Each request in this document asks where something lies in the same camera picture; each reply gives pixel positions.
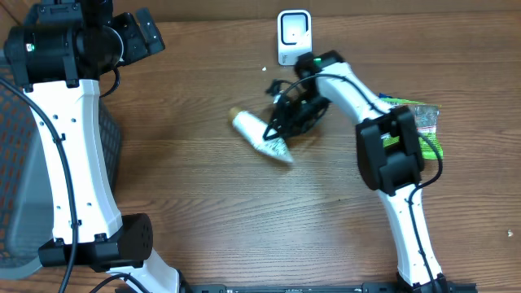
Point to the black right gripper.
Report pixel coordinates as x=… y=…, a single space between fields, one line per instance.
x=287 y=124

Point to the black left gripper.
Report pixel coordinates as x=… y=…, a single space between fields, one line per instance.
x=128 y=24

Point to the white tube with gold cap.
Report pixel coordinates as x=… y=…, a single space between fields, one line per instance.
x=252 y=130

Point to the green Haribo candy bag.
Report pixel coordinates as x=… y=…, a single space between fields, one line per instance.
x=426 y=118

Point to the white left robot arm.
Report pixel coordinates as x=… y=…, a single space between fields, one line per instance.
x=57 y=58

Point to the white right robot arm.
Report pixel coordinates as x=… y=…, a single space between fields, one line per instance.
x=389 y=154

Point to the grey plastic mesh basket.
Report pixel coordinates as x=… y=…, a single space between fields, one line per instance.
x=34 y=197

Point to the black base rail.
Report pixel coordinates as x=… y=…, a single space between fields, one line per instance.
x=369 y=287

